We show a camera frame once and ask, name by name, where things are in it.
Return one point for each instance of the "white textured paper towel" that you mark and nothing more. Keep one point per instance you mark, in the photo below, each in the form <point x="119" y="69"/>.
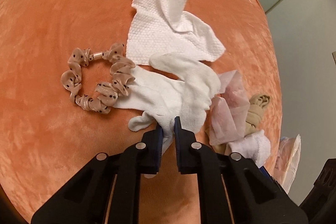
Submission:
<point x="163" y="26"/>

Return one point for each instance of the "clear plastic bag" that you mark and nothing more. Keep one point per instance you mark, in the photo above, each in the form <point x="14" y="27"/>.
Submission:
<point x="287" y="161"/>

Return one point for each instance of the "orange velvet bed blanket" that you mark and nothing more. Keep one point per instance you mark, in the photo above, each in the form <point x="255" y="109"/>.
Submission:
<point x="45" y="139"/>

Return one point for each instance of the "white knitted cloth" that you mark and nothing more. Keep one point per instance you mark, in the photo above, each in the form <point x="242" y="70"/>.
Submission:
<point x="181" y="87"/>

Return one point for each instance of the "small white sock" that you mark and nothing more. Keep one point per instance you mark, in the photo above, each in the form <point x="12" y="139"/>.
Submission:
<point x="255" y="146"/>

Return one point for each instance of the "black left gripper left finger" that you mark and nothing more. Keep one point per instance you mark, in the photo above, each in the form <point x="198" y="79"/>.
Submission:
<point x="106" y="189"/>

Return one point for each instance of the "beige polka dot scrunchie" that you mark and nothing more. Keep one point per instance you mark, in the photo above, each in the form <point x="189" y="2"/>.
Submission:
<point x="108" y="92"/>

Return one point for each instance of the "beige knotted stocking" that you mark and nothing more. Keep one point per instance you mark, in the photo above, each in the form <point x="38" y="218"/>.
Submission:
<point x="258" y="105"/>

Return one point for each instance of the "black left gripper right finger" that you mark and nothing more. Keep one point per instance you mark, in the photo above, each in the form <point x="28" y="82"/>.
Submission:
<point x="233" y="189"/>

